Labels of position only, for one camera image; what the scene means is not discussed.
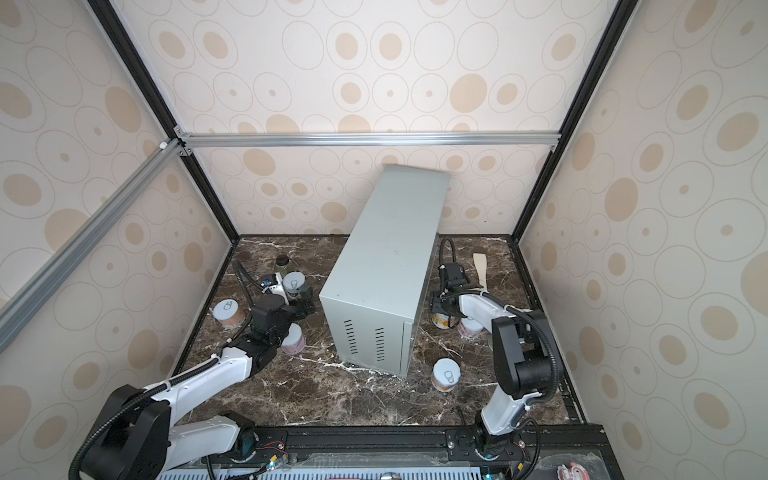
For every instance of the horizontal aluminium frame bar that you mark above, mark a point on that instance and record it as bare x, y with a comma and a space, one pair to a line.
357, 140

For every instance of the orange label can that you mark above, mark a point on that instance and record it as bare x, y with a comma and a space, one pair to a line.
444, 322

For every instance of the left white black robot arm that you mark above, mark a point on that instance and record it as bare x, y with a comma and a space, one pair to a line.
165, 403

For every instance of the grey metal cabinet box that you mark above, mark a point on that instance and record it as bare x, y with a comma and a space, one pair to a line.
372, 299

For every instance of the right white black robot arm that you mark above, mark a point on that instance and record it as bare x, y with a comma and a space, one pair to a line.
527, 366

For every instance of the brown label can left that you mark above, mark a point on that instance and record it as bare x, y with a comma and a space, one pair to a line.
228, 314

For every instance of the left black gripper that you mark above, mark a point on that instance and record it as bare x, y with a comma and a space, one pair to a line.
310, 304

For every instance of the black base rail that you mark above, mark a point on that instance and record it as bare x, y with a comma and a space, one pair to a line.
366, 447

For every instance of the wooden spatula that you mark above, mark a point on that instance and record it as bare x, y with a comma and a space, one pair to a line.
481, 266

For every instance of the small dark glass jar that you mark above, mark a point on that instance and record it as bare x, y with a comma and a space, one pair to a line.
283, 264

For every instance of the left diagonal aluminium bar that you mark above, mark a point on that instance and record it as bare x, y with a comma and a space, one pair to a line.
33, 295

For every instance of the teal label can left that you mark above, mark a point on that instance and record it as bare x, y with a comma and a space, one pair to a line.
295, 285

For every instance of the pink label can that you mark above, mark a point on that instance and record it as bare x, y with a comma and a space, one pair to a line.
294, 342
469, 329

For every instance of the red label can front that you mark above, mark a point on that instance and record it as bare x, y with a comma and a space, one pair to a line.
446, 374

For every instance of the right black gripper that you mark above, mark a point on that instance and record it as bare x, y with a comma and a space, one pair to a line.
442, 295

